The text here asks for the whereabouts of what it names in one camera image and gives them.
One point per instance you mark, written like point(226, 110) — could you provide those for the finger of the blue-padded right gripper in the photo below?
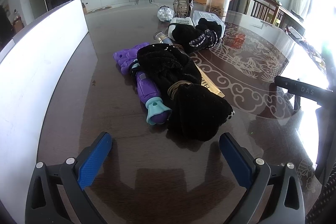
point(285, 203)

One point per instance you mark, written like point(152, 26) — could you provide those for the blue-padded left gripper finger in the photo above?
point(44, 203)

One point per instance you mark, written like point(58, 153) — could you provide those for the black knit cloth bundle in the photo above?
point(196, 112)

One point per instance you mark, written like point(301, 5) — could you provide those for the purple toy water gun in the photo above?
point(148, 93)

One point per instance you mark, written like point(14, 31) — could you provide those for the black patterned socks bundle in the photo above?
point(205, 35)

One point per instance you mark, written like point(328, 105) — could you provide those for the small glass bottle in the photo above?
point(160, 37)

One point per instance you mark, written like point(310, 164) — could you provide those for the white lotion bottle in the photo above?
point(178, 21)

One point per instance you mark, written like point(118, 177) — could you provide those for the wooden dining chair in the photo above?
point(265, 10)

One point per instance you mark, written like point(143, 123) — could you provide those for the white cardboard box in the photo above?
point(30, 71)

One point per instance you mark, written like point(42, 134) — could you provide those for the metal utensil rack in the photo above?
point(182, 8)

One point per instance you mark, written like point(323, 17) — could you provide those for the bag of white balls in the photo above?
point(165, 14)

